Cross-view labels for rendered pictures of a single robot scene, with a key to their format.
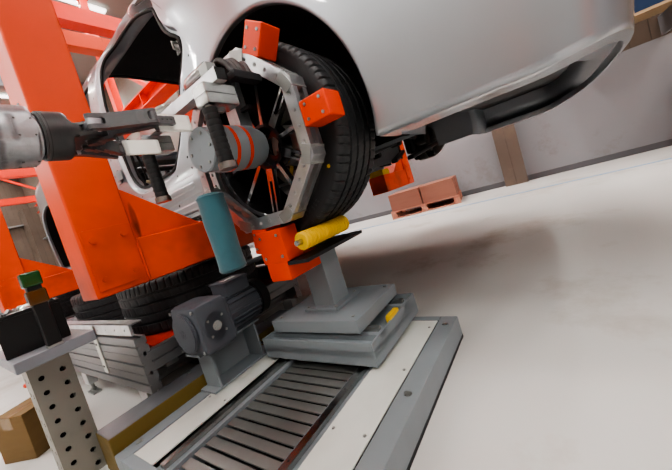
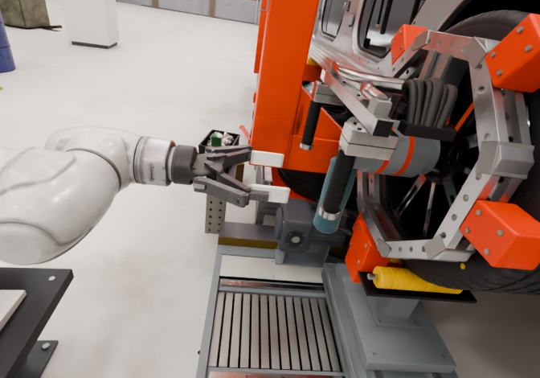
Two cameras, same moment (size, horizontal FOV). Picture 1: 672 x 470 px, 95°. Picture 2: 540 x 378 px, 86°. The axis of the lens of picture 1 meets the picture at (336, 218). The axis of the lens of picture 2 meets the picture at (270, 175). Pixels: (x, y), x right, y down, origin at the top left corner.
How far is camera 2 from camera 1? 0.59 m
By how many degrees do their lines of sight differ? 51
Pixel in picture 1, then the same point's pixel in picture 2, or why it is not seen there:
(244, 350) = (316, 249)
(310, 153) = (436, 254)
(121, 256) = (275, 144)
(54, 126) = (177, 174)
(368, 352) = not seen: outside the picture
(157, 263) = (296, 160)
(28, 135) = (158, 180)
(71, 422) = (215, 207)
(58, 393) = not seen: hidden behind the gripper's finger
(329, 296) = (383, 307)
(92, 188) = (282, 84)
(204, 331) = (284, 237)
